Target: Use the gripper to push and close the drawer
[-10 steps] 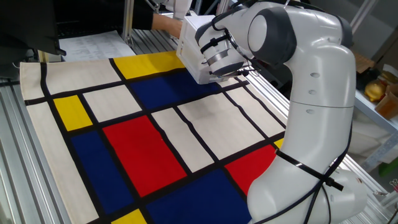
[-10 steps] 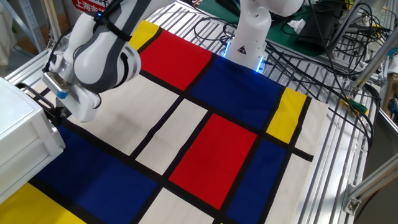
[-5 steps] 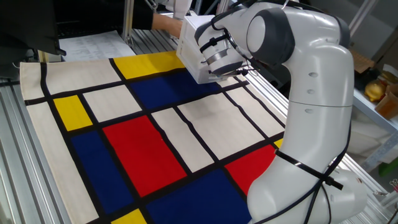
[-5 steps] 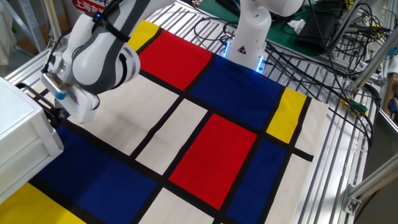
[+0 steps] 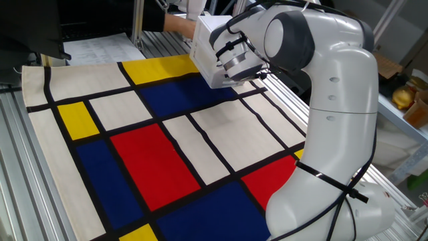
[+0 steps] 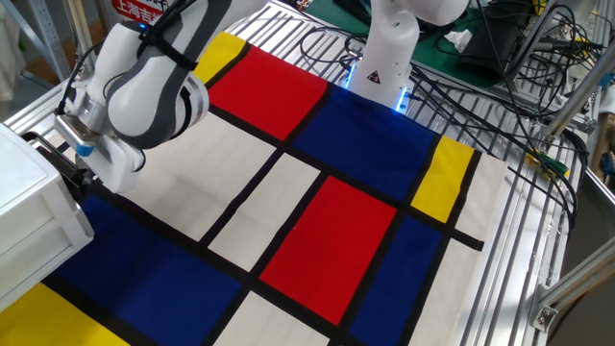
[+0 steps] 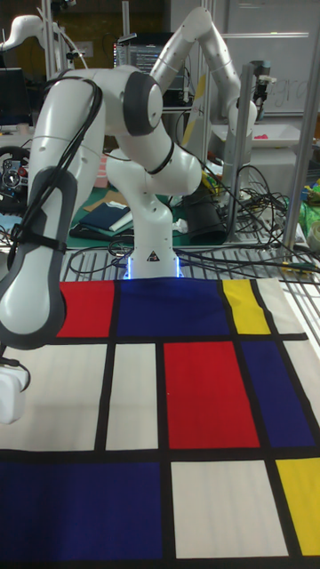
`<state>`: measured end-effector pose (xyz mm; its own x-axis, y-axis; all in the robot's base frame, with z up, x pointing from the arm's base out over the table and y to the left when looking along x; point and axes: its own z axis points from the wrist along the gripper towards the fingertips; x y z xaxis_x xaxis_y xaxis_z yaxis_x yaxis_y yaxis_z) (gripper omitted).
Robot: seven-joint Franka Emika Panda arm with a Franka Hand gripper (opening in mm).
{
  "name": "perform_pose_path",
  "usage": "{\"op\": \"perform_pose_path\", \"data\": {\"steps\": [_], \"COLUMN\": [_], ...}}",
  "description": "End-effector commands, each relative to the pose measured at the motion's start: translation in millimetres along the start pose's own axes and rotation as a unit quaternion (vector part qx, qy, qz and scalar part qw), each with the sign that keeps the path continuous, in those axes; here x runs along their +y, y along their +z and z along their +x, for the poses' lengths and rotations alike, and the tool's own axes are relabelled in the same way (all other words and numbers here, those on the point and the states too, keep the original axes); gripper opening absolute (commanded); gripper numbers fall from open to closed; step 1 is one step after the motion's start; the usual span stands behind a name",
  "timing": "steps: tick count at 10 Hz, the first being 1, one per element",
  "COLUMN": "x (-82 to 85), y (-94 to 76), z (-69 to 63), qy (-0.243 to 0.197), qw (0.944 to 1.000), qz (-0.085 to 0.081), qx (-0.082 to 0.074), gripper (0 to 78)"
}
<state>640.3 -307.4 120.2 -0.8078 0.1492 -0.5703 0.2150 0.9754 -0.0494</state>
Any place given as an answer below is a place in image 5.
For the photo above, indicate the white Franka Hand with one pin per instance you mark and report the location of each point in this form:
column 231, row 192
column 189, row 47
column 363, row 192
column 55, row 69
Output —
column 247, row 73

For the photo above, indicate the white plastic drawer cabinet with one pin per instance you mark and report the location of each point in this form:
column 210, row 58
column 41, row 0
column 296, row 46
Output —
column 204, row 57

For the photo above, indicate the white Franka Panda arm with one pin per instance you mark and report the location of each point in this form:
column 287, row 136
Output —
column 341, row 134

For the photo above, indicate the person forearm black sleeve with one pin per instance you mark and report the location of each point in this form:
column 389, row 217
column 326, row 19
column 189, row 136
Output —
column 154, row 16

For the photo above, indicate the bare person hand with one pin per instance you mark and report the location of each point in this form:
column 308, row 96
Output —
column 180, row 25

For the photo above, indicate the Mondrian colour block cloth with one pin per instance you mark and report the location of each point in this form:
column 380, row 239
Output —
column 154, row 164

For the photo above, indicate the wooden board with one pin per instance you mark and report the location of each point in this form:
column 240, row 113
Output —
column 388, row 65

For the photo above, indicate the printed white paper sheet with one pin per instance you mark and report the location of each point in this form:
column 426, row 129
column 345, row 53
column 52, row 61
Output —
column 100, row 50

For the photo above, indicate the grey metal shelf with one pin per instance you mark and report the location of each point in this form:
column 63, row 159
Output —
column 394, row 115

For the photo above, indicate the black computer keyboard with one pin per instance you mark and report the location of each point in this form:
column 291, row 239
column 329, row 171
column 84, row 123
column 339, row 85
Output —
column 97, row 31

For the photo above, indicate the gold figurine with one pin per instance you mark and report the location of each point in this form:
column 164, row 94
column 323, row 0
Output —
column 403, row 97

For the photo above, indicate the brown cardboard box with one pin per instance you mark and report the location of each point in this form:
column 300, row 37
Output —
column 418, row 115

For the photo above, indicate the metal binder clip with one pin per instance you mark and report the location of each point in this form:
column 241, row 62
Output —
column 424, row 198

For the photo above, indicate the black monitor back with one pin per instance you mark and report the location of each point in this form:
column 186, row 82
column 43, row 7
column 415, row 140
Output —
column 30, row 26

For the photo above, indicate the aluminium frame post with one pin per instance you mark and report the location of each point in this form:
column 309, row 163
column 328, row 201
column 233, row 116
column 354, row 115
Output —
column 137, row 23

